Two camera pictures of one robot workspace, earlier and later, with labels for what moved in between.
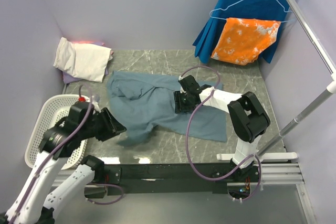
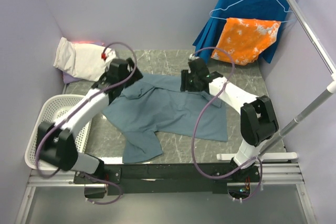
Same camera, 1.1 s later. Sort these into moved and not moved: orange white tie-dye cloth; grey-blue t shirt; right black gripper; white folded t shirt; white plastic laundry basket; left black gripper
Moved: left black gripper; grey-blue t shirt; right black gripper
Not moved: orange white tie-dye cloth; white folded t shirt; white plastic laundry basket
